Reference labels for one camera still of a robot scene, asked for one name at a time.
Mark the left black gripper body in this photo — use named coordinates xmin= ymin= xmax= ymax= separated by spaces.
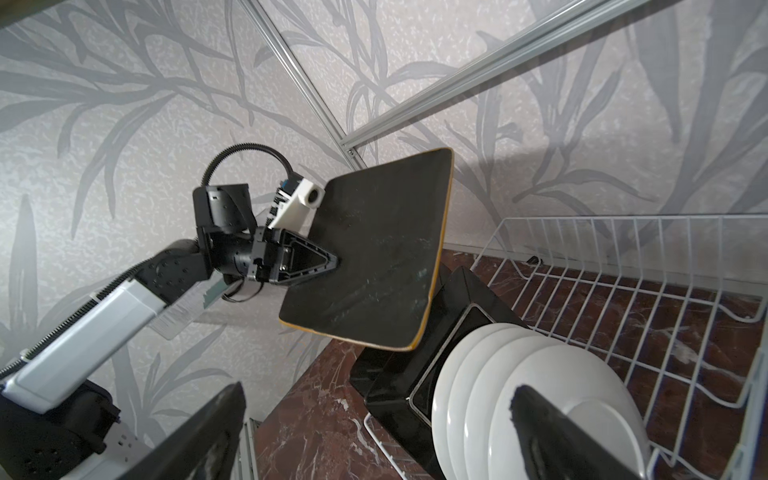
xmin=230 ymin=227 xmax=290 ymax=284

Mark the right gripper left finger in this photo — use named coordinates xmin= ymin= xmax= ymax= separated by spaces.
xmin=122 ymin=382 xmax=246 ymax=479

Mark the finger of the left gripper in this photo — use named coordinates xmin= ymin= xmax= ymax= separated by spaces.
xmin=278 ymin=230 xmax=339 ymax=284

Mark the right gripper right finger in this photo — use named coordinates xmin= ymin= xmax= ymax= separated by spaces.
xmin=510 ymin=385 xmax=638 ymax=479

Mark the black square plate yellow rim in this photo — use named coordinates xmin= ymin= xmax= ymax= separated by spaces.
xmin=278 ymin=148 xmax=454 ymax=351

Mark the floral square plate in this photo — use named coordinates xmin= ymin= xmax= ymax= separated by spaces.
xmin=349 ymin=266 xmax=474 ymax=412
xmin=350 ymin=267 xmax=524 ymax=479

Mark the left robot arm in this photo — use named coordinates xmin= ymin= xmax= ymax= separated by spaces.
xmin=1 ymin=176 xmax=338 ymax=479

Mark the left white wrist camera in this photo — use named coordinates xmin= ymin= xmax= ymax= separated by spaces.
xmin=267 ymin=173 xmax=325 ymax=232

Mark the left black corrugated cable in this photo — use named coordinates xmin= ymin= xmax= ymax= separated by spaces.
xmin=200 ymin=142 xmax=301 ymax=188

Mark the white wire dish rack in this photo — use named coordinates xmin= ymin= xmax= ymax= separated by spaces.
xmin=363 ymin=213 xmax=767 ymax=479

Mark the aluminium frame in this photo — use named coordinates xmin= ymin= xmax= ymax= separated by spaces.
xmin=238 ymin=1 xmax=657 ymax=169

